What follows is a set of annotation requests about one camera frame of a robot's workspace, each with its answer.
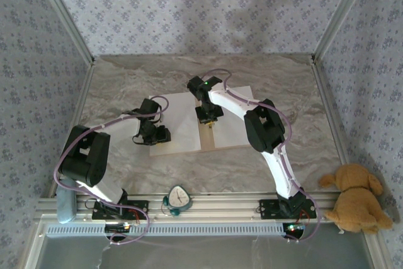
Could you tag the aluminium frame rail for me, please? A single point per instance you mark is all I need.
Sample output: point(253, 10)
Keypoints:
point(220, 206)

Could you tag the grey metal panel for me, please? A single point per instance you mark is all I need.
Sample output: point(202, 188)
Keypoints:
point(204, 253)

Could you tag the brown plush dog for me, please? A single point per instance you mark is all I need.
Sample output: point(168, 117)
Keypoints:
point(359, 199)

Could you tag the white paper sheet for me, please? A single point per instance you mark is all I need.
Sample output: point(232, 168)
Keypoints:
point(230, 133)
point(185, 136)

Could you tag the small circuit board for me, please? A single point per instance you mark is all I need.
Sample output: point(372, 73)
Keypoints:
point(294, 227)
point(119, 227)

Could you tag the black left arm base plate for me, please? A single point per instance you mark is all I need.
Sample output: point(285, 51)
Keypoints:
point(140, 209)

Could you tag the aluminium corner post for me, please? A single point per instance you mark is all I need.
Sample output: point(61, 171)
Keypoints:
point(64, 14)
point(341, 14)

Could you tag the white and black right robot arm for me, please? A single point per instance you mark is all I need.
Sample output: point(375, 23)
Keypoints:
point(264, 127)

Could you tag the aluminium side rail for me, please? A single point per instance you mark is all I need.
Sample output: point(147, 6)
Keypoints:
point(80, 105)
point(324, 92)

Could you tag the teal alarm clock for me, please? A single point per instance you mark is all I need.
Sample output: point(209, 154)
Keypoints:
point(179, 199)

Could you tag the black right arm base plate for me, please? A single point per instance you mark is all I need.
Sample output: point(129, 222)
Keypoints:
point(267, 210)

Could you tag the brown paper folder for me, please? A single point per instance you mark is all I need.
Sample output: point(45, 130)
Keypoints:
point(207, 140)

